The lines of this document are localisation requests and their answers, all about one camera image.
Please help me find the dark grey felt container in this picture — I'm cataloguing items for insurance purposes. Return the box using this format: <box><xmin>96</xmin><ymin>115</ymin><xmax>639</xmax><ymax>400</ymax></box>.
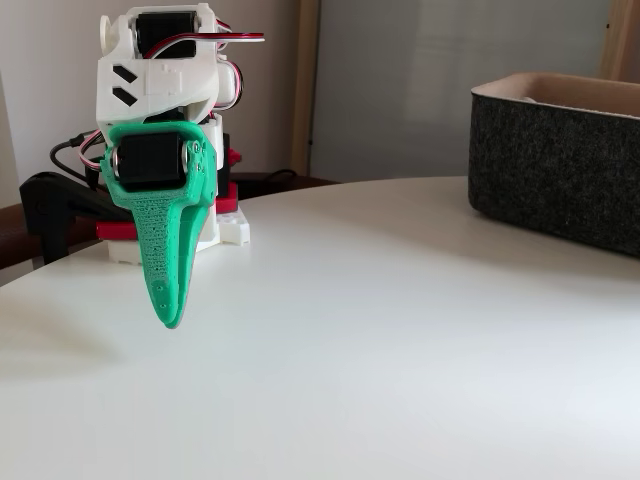
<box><xmin>468</xmin><ymin>71</ymin><xmax>640</xmax><ymax>260</ymax></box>

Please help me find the black red table clamp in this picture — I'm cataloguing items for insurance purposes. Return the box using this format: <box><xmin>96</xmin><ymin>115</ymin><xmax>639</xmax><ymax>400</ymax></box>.
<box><xmin>215</xmin><ymin>131</ymin><xmax>243</xmax><ymax>214</ymax></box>
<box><xmin>18</xmin><ymin>171</ymin><xmax>142</xmax><ymax>266</ymax></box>

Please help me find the black cable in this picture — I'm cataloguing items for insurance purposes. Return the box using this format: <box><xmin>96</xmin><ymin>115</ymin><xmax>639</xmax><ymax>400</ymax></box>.
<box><xmin>48</xmin><ymin>130</ymin><xmax>104</xmax><ymax>189</ymax></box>
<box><xmin>238</xmin><ymin>168</ymin><xmax>301</xmax><ymax>187</ymax></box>

